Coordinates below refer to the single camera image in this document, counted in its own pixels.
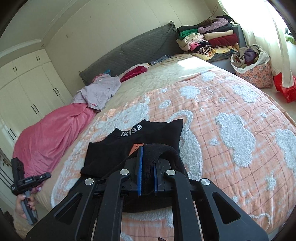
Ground red satin pillow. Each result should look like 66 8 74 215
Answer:
120 66 147 82

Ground left hand red nails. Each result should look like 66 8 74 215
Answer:
16 194 39 219

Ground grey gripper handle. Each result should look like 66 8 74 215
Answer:
21 197 38 225

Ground dark bedside cabinet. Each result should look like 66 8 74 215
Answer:
208 24 246 74

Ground light purple garment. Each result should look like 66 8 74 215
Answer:
71 74 121 111

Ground stack of folded clothes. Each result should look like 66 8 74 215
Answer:
176 15 238 61

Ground white curtain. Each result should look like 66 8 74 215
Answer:
218 1 294 88

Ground white wardrobe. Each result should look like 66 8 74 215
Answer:
1 49 72 159

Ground peach white patterned bedspread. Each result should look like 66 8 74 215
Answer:
36 54 295 234

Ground red bag on floor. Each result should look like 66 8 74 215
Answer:
273 72 296 103

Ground floral basket of clothes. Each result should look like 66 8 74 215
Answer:
230 44 273 89

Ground grey quilted headboard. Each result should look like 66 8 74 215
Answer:
79 21 181 85

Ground black IKISS sweatshirt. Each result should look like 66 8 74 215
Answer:
74 119 187 213

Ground pink blanket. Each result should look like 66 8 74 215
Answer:
12 103 97 178

